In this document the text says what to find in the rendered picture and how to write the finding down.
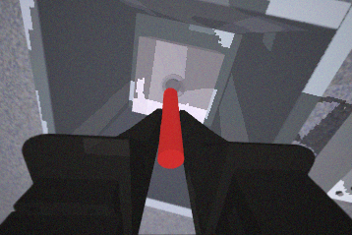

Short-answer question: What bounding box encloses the red peg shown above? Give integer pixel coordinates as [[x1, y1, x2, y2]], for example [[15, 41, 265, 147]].
[[157, 88, 184, 169]]

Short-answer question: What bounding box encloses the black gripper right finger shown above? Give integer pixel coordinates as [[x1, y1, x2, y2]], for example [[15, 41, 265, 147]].
[[179, 110, 315, 234]]

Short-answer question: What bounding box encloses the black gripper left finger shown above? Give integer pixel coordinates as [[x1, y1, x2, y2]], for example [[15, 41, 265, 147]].
[[22, 108, 162, 235]]

